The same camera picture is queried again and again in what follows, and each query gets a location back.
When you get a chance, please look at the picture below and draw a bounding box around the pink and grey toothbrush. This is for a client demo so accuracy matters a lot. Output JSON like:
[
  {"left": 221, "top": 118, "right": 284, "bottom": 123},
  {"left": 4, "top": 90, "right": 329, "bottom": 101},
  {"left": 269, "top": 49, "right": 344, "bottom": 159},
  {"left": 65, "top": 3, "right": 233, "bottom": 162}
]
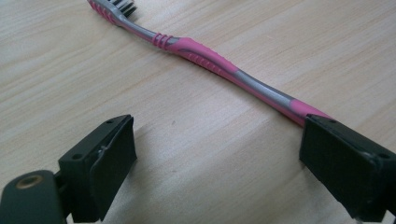
[{"left": 87, "top": 0, "right": 332, "bottom": 128}]

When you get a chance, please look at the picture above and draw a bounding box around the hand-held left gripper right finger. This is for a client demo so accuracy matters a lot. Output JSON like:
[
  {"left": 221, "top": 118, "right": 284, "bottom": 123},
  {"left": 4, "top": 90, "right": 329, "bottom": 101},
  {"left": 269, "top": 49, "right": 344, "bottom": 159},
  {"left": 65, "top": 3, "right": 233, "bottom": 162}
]
[{"left": 299, "top": 113, "right": 396, "bottom": 223}]

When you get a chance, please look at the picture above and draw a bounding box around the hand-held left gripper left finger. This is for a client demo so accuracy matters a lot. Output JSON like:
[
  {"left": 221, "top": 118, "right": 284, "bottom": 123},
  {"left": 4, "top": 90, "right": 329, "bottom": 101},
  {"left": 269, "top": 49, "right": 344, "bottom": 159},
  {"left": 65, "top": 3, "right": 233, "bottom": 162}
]
[{"left": 57, "top": 114, "right": 138, "bottom": 224}]

